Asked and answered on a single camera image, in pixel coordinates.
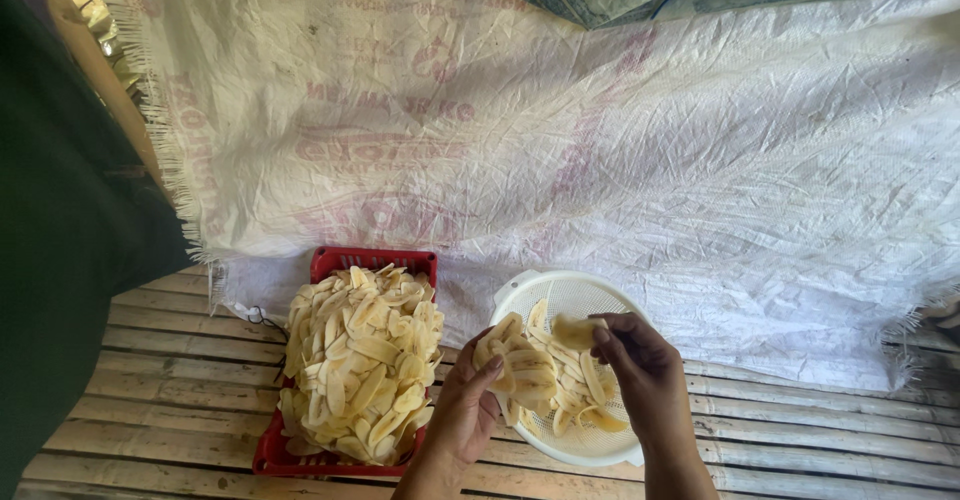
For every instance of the person's left hand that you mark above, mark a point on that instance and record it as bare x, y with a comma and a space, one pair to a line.
461, 410

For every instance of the person's right hand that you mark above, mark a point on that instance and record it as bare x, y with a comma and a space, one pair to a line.
649, 380

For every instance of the bunch of banana slices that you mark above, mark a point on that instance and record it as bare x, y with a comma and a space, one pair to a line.
501, 333

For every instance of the single banana slice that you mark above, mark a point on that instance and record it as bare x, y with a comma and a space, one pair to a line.
574, 330

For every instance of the pile of sliced banana pieces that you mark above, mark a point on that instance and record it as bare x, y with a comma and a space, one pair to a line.
570, 391

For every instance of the heap of banana slices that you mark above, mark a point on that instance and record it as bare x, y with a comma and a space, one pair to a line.
360, 357

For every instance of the white plastic colander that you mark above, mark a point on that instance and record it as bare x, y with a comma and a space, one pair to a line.
577, 290

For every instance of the white woven plastic sack sheet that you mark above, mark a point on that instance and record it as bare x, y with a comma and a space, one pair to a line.
675, 185

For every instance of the red plastic basket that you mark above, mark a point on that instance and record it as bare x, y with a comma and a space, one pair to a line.
330, 260

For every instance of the dark green cloth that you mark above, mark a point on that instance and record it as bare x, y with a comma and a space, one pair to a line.
67, 260

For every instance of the wooden post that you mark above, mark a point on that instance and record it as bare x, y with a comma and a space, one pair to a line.
97, 72

